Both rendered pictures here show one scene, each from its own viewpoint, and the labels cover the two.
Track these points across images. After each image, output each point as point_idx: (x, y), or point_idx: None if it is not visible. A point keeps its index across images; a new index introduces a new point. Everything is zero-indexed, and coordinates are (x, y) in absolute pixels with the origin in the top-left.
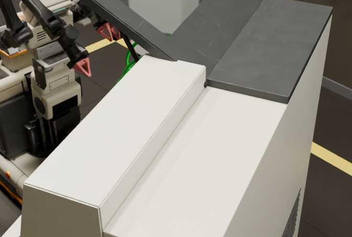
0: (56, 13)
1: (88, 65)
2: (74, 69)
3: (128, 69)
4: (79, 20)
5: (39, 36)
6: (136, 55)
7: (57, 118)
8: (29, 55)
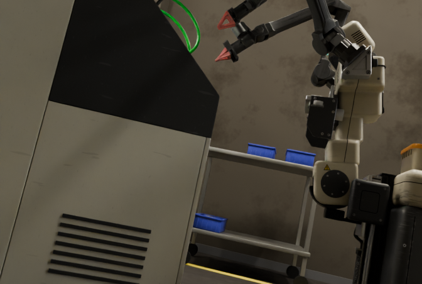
0: (332, 54)
1: (221, 53)
2: (329, 142)
3: (185, 39)
4: (343, 68)
5: (335, 86)
6: (156, 2)
7: (323, 215)
8: (407, 158)
